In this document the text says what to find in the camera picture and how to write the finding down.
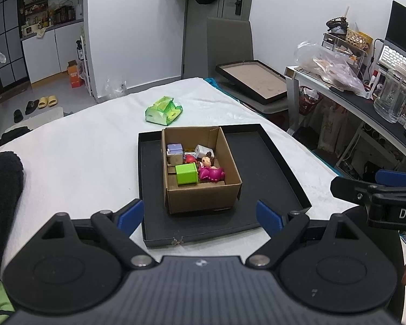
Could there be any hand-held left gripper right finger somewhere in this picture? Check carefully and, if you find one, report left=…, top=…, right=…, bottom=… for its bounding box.
left=245, top=200, right=359, bottom=268

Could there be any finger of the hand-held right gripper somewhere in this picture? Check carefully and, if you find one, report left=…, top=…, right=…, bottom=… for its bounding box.
left=330, top=176, right=406, bottom=206
left=375, top=170, right=406, bottom=187

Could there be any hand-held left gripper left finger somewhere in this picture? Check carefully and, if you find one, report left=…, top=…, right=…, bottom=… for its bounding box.
left=41, top=199, right=156, bottom=271

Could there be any black shallow tray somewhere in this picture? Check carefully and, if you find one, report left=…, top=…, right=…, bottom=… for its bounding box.
left=137, top=123, right=312, bottom=248

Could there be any brown cardboard box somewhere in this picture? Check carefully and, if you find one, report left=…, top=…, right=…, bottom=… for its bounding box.
left=161, top=126, right=242, bottom=215

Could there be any pink dress doll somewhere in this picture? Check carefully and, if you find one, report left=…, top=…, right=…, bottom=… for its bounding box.
left=198, top=152, right=225, bottom=183

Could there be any white cube toy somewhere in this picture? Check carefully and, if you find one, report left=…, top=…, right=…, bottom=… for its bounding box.
left=194, top=144, right=214, bottom=159

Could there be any green plastic box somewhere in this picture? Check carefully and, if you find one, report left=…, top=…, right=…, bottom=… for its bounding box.
left=175, top=162, right=199, bottom=186

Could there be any purple and white toy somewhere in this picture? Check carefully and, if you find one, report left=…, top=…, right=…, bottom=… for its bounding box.
left=167, top=144, right=184, bottom=166

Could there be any white desk with black top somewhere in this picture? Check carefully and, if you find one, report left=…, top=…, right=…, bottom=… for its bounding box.
left=284, top=65, right=406, bottom=165

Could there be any clear water jug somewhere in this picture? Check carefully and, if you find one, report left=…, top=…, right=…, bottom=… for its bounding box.
left=373, top=64, right=406, bottom=124

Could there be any red basket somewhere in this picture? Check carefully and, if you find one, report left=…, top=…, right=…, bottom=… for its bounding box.
left=299, top=86, right=324, bottom=116

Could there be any green tissue pack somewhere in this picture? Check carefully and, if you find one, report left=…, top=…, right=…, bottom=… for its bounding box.
left=145, top=97, right=184, bottom=125

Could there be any white keyboard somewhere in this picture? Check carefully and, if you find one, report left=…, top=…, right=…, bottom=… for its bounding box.
left=379, top=45, right=406, bottom=86

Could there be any crumpled plastic bag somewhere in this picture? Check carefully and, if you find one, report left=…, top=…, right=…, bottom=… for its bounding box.
left=294, top=41, right=369, bottom=96

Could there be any clear plastic bag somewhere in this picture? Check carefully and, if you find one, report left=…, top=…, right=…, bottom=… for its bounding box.
left=101, top=78, right=128, bottom=101

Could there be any dark cloth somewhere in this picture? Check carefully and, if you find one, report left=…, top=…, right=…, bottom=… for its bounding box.
left=0, top=151, right=24, bottom=298

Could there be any grey floor mat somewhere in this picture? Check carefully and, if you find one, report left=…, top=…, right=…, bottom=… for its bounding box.
left=5, top=106, right=64, bottom=133

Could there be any dark bag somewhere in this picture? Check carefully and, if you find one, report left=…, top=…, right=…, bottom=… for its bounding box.
left=0, top=127, right=33, bottom=150

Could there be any wicker basket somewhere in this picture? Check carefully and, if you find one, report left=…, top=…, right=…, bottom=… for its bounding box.
left=345, top=29, right=373, bottom=53

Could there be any clear acrylic organizer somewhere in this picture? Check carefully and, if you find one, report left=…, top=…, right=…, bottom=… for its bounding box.
left=322, top=32, right=368, bottom=59

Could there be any orange cardboard box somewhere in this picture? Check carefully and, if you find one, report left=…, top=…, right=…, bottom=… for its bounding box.
left=67, top=60, right=84, bottom=89

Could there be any green striped cloth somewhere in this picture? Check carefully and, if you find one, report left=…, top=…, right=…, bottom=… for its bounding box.
left=0, top=280, right=16, bottom=323

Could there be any white narrow rack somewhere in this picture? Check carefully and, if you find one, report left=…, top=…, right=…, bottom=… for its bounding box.
left=76, top=26, right=93, bottom=96

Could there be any grey chair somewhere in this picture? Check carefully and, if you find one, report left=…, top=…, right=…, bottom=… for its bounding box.
left=206, top=16, right=289, bottom=114

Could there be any grey coat stand pole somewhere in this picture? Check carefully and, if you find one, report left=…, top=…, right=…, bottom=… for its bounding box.
left=181, top=0, right=191, bottom=79

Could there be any white kitchen cabinet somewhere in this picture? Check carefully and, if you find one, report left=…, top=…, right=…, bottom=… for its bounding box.
left=20, top=20, right=85, bottom=83

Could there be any black framed glass door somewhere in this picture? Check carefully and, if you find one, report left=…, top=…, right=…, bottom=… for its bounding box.
left=0, top=0, right=31, bottom=87

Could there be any black door lock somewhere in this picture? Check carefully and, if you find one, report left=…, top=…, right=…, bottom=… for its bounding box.
left=225, top=0, right=244, bottom=16

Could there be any cluttered kitchen shelf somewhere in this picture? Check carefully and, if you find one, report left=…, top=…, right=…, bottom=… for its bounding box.
left=20, top=0, right=84, bottom=37

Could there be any black picture frame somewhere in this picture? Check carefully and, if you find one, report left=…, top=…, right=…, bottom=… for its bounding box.
left=215, top=60, right=288, bottom=105

